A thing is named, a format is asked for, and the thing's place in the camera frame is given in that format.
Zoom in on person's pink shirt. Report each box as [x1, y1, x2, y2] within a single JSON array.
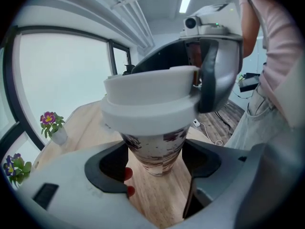
[[236, 0, 305, 129]]

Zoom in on white power cable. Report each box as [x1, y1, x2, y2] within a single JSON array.
[[200, 121, 224, 146]]

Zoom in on black mesh office chair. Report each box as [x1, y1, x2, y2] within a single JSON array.
[[122, 63, 136, 76]]

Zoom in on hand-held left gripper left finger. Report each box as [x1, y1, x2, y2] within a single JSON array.
[[18, 141, 158, 229]]

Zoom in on pink flower potted plant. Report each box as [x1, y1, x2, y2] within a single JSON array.
[[40, 111, 69, 146]]

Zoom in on person's right forearm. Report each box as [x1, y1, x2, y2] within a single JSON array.
[[240, 0, 261, 58]]

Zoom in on lidded jar with dark contents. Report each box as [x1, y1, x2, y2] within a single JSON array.
[[120, 125, 192, 177]]

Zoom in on thin black cable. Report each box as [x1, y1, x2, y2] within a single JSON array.
[[214, 111, 233, 136]]

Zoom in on white plastic cup lid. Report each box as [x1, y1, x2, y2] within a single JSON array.
[[100, 65, 202, 136]]

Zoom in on black device with blue screen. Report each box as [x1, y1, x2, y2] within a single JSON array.
[[238, 73, 261, 93]]

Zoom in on white ceiling pipes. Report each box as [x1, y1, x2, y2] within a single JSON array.
[[102, 0, 156, 50]]

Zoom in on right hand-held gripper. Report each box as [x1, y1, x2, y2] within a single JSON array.
[[131, 2, 244, 114]]

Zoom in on person's light grey trousers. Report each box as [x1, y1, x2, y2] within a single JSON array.
[[224, 82, 294, 153]]

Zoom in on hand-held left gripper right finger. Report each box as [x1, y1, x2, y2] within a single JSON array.
[[166, 138, 249, 229]]

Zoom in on purple flower potted plant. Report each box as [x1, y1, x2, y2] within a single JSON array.
[[2, 152, 32, 188]]

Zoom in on black framed casement window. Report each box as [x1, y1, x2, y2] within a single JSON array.
[[0, 25, 47, 157]]

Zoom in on person's left hand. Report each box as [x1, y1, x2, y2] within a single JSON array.
[[123, 167, 136, 198]]

